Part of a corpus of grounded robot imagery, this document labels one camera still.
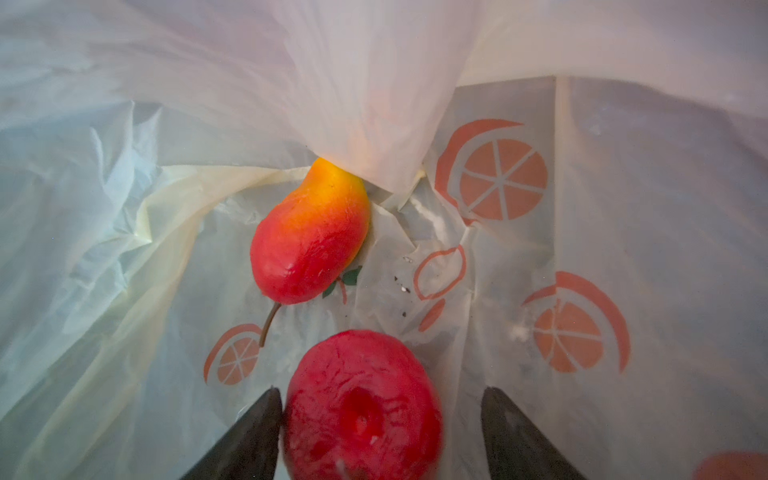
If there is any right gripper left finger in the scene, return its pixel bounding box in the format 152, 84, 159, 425
182, 387, 283, 480

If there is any translucent cream plastic bag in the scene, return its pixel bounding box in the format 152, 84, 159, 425
1, 1, 767, 479

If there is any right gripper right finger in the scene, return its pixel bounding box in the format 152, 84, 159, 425
481, 387, 586, 480

